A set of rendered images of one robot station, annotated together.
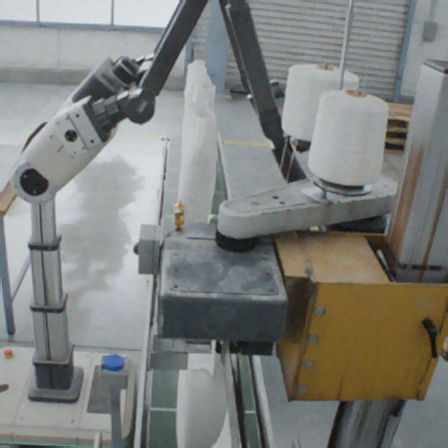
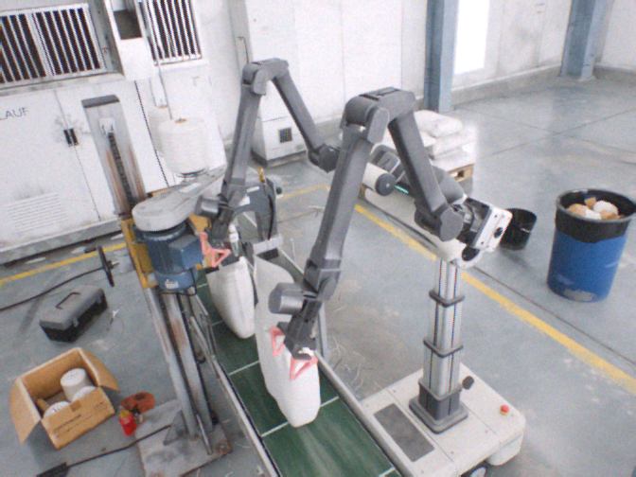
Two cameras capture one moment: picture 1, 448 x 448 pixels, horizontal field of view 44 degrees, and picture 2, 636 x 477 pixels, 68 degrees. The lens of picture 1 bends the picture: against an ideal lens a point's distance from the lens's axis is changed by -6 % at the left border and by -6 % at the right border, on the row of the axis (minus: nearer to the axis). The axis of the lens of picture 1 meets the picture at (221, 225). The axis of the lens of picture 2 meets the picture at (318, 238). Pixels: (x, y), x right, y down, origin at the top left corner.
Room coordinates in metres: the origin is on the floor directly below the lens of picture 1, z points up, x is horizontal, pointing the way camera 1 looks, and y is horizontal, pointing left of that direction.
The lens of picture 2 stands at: (2.94, -0.37, 2.10)
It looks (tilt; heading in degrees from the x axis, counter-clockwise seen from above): 30 degrees down; 159
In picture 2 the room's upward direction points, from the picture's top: 5 degrees counter-clockwise
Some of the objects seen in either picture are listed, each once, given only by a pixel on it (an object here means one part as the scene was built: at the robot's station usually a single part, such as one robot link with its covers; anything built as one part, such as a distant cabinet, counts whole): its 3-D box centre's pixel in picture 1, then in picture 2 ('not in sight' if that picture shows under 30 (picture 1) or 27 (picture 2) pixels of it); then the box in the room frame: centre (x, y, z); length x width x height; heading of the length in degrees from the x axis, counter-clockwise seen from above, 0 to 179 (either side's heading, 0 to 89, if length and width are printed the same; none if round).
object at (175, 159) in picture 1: (193, 185); not in sight; (3.88, 0.23, 0.34); 2.21 x 0.39 x 0.09; 6
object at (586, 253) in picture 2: not in sight; (586, 246); (1.12, 2.27, 0.32); 0.51 x 0.48 x 0.65; 96
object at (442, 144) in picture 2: not in sight; (441, 139); (-0.98, 2.63, 0.44); 0.68 x 0.44 x 0.15; 96
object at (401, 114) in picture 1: (403, 116); not in sight; (6.75, -2.08, 0.36); 1.20 x 0.82 x 0.14; 92
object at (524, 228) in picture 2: not in sight; (515, 230); (0.47, 2.30, 0.13); 0.30 x 0.30 x 0.26
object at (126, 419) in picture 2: not in sight; (125, 416); (0.93, -0.78, 0.12); 0.15 x 0.08 x 0.23; 6
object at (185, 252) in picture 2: not in sight; (187, 254); (1.42, -0.29, 1.25); 0.10 x 0.08 x 0.12; 121
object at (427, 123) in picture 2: not in sight; (430, 123); (-1.19, 2.63, 0.56); 0.67 x 0.43 x 0.15; 6
